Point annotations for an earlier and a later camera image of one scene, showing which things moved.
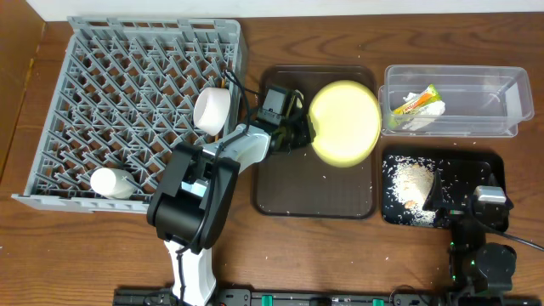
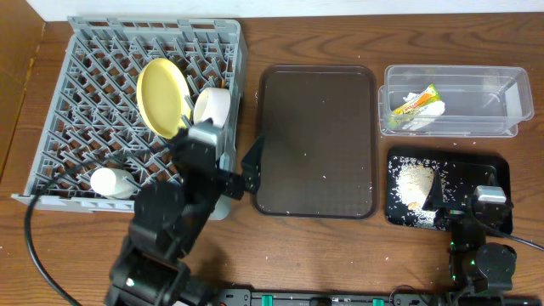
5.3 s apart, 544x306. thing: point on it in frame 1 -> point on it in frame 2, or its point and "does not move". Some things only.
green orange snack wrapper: x=415 y=107 does not move
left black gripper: x=298 y=133 -> x=229 y=183
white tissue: x=426 y=116 does not move
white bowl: x=211 y=110 does not move
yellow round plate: x=347 y=120 -> x=164 y=96
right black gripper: x=450 y=204 does not move
